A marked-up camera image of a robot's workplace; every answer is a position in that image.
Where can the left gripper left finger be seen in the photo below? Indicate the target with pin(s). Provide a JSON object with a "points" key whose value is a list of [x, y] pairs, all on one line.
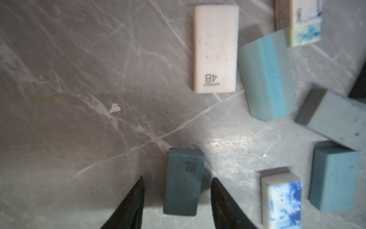
{"points": [[129, 213]]}

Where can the black eraser middle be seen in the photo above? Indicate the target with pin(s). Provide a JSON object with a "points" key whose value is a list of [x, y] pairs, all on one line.
{"points": [[359, 89]]}

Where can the teal eraser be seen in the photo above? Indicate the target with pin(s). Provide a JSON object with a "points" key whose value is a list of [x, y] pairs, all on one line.
{"points": [[333, 177], [184, 181], [265, 70]]}

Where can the white eraser small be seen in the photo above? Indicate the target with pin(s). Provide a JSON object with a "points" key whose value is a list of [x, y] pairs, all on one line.
{"points": [[301, 20]]}

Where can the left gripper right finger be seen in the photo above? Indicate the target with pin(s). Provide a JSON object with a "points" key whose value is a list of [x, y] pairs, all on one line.
{"points": [[226, 212]]}

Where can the white blue printed eraser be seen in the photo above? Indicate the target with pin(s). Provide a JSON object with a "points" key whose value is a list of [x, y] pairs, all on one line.
{"points": [[281, 201]]}

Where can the grey eraser middle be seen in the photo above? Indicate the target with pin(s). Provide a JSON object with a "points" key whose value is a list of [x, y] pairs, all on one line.
{"points": [[335, 117]]}

